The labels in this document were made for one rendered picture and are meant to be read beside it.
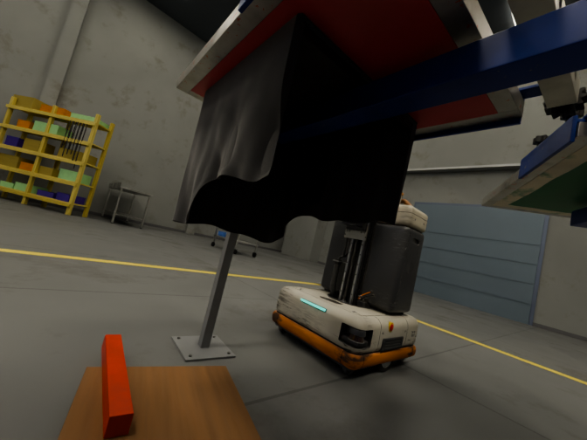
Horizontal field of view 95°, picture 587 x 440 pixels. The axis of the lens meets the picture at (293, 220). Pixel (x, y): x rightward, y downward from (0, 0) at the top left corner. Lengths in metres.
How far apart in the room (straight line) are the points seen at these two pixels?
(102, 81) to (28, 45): 1.57
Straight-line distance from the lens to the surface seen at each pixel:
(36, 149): 8.66
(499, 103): 0.80
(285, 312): 1.67
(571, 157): 1.08
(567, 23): 0.54
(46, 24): 10.63
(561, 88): 0.85
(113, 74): 10.43
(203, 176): 0.76
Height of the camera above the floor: 0.54
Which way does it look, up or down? 5 degrees up
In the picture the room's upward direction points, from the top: 13 degrees clockwise
